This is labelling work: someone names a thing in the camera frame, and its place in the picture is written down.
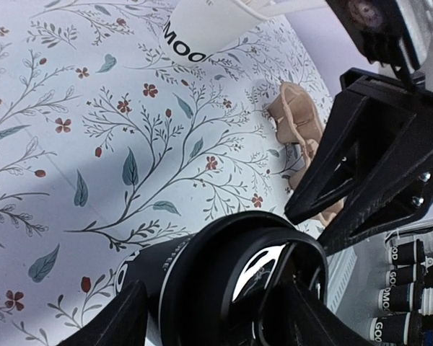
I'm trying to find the bundle of white wrapped straws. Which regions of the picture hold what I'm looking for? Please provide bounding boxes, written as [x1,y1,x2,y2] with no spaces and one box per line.
[237,0,328,19]

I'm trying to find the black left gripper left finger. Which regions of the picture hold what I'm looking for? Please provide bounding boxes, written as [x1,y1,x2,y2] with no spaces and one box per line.
[60,280,148,346]

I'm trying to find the row of spare black cups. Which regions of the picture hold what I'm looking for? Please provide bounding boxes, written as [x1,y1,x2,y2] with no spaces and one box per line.
[369,239,433,345]

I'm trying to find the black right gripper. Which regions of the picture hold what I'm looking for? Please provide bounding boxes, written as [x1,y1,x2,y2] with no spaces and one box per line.
[285,69,433,252]

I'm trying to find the white paper cup holding straws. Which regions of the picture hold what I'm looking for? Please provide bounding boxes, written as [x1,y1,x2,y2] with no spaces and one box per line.
[159,0,269,66]

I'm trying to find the floral patterned table mat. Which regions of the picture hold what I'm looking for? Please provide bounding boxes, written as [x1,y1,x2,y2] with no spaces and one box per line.
[0,1,332,345]

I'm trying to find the brown cardboard cup carrier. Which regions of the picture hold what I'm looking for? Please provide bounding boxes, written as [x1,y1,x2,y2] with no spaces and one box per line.
[268,81,347,228]

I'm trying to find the black paper coffee cup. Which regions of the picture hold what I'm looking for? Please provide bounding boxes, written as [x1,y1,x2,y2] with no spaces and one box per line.
[114,234,204,345]

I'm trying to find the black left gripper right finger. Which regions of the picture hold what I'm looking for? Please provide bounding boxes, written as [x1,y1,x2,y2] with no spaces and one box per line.
[288,280,370,346]

